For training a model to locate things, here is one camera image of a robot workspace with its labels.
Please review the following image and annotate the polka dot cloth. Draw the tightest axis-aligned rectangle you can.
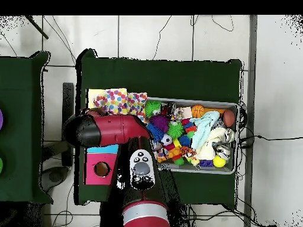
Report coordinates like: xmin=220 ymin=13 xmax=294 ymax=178
xmin=93 ymin=87 xmax=148 ymax=122

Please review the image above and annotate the yellow tennis ball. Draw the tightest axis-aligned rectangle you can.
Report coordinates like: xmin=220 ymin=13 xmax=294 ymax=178
xmin=212 ymin=155 xmax=227 ymax=168

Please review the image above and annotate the dark green tablecloth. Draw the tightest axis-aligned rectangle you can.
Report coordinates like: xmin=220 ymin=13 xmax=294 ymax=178
xmin=74 ymin=48 xmax=243 ymax=206

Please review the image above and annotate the green cloth side table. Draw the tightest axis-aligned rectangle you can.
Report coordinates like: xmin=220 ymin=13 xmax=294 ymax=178
xmin=0 ymin=51 xmax=54 ymax=204

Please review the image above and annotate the green stringy ball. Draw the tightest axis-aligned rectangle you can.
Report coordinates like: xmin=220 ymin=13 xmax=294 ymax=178
xmin=167 ymin=121 xmax=185 ymax=140
xmin=144 ymin=100 xmax=162 ymax=118

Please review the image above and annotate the brown toy football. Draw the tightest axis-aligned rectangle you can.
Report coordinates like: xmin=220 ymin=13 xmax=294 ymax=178
xmin=222 ymin=109 xmax=236 ymax=128

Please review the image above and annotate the black upright bar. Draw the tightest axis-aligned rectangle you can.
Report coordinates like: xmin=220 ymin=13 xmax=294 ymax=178
xmin=62 ymin=82 xmax=75 ymax=167

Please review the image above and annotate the orange toy basketball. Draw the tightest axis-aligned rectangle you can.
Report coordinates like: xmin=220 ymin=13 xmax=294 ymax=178
xmin=191 ymin=104 xmax=206 ymax=118

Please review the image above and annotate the wooden box with three holes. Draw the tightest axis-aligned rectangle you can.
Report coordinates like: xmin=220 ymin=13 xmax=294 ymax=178
xmin=84 ymin=88 xmax=124 ymax=186

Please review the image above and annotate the grey floor base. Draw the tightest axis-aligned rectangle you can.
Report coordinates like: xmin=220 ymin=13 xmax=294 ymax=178
xmin=40 ymin=166 xmax=70 ymax=192

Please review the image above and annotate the black rod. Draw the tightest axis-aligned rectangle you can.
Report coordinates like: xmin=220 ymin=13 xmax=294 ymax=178
xmin=24 ymin=15 xmax=50 ymax=40

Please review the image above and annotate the shallow mesh toy bin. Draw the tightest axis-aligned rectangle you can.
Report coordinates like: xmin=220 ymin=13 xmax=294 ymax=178
xmin=145 ymin=95 xmax=239 ymax=175

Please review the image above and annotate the purple spiky ball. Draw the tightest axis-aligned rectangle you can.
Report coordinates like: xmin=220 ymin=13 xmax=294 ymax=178
xmin=149 ymin=115 xmax=170 ymax=132

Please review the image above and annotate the small soccer ball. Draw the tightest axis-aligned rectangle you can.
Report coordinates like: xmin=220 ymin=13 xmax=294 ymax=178
xmin=161 ymin=134 xmax=173 ymax=147

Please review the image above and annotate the cream knitted cloth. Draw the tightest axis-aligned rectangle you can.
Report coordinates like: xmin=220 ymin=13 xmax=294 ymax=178
xmin=195 ymin=127 xmax=229 ymax=161

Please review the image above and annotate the blue stringy ball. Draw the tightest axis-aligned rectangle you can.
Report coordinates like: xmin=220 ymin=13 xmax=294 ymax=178
xmin=146 ymin=122 xmax=165 ymax=142

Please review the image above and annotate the black cable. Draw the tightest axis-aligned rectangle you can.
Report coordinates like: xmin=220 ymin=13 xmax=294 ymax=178
xmin=237 ymin=134 xmax=303 ymax=144

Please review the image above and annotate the light blue cloth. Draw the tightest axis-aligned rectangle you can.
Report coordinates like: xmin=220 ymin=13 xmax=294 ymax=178
xmin=189 ymin=110 xmax=221 ymax=150

